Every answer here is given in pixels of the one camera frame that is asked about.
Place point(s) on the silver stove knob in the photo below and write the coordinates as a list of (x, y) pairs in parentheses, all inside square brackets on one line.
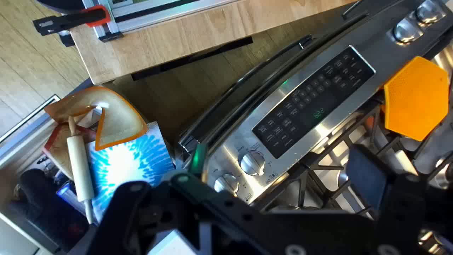
[(227, 183), (253, 163), (429, 11), (407, 30)]

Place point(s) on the aluminium frame rail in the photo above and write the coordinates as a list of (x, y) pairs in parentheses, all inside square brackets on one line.
[(142, 11)]

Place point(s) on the blue white patterned cloth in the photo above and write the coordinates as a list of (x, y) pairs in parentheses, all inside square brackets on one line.
[(132, 160)]

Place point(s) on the tan orange-edged mat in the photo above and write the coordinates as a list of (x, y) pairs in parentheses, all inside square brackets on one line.
[(118, 117)]

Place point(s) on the stainless steel stove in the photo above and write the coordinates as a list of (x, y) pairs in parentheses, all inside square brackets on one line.
[(306, 100)]

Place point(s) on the wooden rolling pin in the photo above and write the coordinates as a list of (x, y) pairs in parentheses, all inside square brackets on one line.
[(80, 164)]

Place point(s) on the orange hexagonal silicone trivet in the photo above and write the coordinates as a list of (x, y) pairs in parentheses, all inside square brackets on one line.
[(415, 99)]

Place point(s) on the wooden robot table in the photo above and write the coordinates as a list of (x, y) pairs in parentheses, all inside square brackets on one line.
[(189, 32)]

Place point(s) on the black red clamp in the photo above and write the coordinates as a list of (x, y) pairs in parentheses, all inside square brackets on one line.
[(71, 20)]

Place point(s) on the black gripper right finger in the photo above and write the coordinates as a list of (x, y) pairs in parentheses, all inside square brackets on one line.
[(401, 212)]

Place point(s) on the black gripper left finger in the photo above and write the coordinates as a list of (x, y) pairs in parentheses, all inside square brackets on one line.
[(122, 217)]

